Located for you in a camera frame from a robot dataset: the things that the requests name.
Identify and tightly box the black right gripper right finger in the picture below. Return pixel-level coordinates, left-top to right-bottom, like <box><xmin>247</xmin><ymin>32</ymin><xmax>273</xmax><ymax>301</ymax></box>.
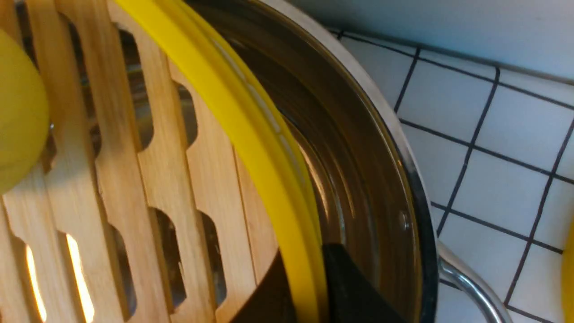
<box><xmin>322</xmin><ymin>244</ymin><xmax>405</xmax><ymax>323</ymax></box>

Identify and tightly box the yellow bamboo steamer basket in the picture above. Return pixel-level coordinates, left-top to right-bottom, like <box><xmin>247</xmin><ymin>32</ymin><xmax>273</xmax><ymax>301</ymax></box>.
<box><xmin>1</xmin><ymin>0</ymin><xmax>329</xmax><ymax>323</ymax></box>

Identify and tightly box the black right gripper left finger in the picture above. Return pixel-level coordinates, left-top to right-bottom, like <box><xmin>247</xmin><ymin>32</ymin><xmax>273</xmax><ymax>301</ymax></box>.
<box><xmin>230</xmin><ymin>251</ymin><xmax>297</xmax><ymax>323</ymax></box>

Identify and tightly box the white grid tablecloth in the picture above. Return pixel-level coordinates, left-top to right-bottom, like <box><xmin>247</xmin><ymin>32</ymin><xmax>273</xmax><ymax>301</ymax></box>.
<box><xmin>331</xmin><ymin>28</ymin><xmax>573</xmax><ymax>323</ymax></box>

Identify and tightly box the stainless steel pot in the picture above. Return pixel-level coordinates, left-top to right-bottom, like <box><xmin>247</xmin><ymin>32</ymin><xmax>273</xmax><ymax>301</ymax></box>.
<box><xmin>187</xmin><ymin>0</ymin><xmax>511</xmax><ymax>323</ymax></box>

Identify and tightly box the yellow banana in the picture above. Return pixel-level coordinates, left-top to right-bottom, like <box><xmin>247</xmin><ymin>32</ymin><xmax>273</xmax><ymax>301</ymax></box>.
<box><xmin>561</xmin><ymin>223</ymin><xmax>574</xmax><ymax>323</ymax></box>

